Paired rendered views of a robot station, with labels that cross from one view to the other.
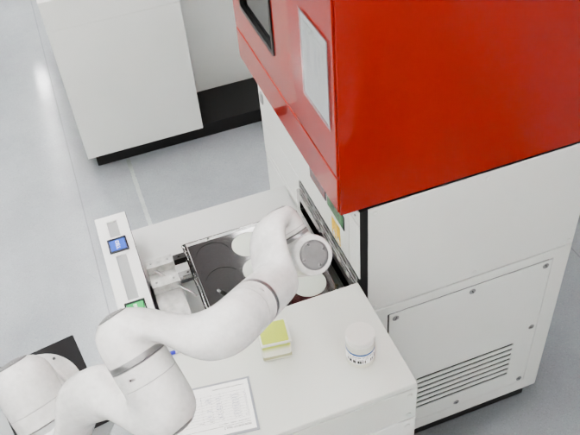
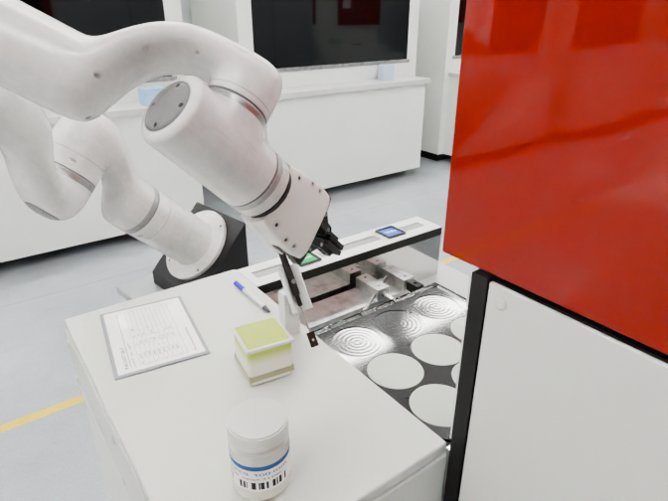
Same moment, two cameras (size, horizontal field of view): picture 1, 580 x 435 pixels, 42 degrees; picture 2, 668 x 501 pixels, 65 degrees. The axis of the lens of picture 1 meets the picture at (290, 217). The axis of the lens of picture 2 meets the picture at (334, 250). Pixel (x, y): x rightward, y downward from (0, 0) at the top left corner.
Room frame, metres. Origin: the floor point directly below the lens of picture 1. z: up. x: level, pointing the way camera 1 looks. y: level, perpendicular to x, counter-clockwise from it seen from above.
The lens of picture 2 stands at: (1.02, -0.60, 1.48)
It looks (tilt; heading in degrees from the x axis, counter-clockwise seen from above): 25 degrees down; 70
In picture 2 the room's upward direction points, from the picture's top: straight up
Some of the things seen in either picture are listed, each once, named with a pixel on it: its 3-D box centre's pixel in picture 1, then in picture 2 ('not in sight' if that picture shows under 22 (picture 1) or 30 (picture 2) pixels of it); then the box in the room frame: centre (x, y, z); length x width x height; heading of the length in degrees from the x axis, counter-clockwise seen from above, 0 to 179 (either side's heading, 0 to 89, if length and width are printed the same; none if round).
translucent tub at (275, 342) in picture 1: (274, 340); (262, 350); (1.14, 0.07, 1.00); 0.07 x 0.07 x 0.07; 8
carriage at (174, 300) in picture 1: (174, 309); (345, 307); (1.38, 0.35, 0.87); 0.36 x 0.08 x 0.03; 17
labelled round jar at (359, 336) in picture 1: (360, 344); (259, 447); (1.09, -0.14, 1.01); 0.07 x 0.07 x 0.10
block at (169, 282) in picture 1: (166, 283); (372, 286); (1.46, 0.37, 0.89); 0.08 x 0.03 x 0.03; 107
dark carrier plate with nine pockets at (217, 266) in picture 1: (260, 268); (437, 349); (1.47, 0.10, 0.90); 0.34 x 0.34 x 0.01; 17
